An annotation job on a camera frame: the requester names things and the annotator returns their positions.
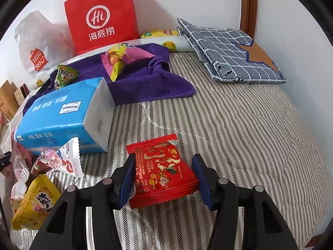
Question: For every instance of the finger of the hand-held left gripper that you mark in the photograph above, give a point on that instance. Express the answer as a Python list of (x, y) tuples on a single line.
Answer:
[(5, 162)]

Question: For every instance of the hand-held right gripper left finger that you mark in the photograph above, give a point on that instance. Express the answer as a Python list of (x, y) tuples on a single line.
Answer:
[(127, 185)]

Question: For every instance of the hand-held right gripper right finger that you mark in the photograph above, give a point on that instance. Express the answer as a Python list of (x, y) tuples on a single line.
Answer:
[(203, 183)]

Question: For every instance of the red snack packet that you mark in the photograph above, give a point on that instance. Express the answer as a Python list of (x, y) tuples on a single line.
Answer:
[(161, 166)]

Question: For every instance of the pink printed snack packet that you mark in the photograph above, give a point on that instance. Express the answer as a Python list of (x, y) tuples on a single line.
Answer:
[(22, 153)]

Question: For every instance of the clear white snack packet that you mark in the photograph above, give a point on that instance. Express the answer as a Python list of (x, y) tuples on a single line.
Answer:
[(19, 187)]

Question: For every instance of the pink bear print snack packet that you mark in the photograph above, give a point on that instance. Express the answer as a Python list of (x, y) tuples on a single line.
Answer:
[(59, 161)]

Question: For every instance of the brown cardboard box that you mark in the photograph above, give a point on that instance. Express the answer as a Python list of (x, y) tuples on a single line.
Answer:
[(7, 101)]

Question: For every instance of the small printed box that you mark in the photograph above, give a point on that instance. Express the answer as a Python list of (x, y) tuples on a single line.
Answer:
[(22, 95)]

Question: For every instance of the blue tissue pack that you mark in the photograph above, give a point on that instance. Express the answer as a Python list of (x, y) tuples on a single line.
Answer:
[(59, 114)]

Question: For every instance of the purple towel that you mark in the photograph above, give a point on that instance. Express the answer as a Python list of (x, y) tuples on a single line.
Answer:
[(145, 83)]

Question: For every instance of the green snack packet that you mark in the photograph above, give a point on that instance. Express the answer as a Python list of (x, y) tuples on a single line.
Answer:
[(65, 76)]

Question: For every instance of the white Miniso plastic bag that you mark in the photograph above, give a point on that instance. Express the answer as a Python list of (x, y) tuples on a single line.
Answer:
[(33, 44)]

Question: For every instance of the pink yellow snack packet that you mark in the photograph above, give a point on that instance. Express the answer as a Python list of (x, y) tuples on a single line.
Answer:
[(124, 56)]

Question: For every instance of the yellow green chips bag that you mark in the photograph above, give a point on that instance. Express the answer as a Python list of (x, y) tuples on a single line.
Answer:
[(158, 33)]

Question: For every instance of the red paper bag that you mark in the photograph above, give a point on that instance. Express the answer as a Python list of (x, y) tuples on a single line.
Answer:
[(101, 13)]

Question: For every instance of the brown wooden frame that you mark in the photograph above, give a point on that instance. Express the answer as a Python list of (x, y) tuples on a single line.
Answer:
[(248, 5)]

